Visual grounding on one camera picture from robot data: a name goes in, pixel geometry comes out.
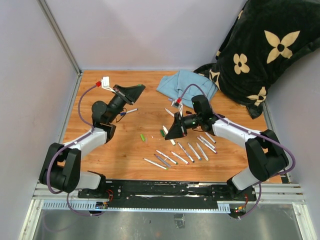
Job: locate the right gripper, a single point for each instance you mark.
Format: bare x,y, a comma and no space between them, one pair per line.
177,130

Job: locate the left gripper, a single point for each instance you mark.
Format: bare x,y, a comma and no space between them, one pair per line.
133,92

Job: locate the light blue cap marker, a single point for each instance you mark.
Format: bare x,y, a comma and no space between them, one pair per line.
194,152

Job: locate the magenta cap marker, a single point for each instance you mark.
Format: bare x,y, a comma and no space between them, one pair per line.
207,145

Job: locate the red pink cap marker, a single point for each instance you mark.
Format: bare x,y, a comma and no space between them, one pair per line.
180,158

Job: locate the navy green marker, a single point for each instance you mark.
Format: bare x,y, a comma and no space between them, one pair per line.
128,111

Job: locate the dark blue cap marker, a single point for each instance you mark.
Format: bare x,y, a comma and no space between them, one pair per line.
185,151

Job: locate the green cap marker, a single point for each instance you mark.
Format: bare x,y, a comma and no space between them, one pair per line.
167,157

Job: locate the pink marker pen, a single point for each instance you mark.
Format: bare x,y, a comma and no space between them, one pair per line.
207,142

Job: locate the white slim marker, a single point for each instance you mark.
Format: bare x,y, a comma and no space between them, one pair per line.
202,152

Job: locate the black marker pen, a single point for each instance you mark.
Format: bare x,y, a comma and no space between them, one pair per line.
210,137

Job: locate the lavender marker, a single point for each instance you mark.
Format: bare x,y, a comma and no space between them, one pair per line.
163,160

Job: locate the light green pen cap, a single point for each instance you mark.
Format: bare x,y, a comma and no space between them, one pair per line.
142,137

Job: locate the light green marker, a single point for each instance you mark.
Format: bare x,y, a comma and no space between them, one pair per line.
155,164

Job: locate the grey blue cap marker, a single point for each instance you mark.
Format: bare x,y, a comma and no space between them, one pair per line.
169,112

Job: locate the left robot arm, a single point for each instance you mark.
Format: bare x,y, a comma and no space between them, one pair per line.
61,170

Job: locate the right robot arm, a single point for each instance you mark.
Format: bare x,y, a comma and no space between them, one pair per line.
265,155

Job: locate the light blue cloth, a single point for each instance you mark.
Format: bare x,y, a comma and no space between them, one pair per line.
173,86

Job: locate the black floral blanket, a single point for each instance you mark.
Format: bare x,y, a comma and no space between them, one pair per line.
267,37

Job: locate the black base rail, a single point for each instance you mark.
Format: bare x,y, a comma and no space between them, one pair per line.
165,195

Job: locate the aluminium corner post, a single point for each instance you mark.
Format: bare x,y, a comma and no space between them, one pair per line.
44,6

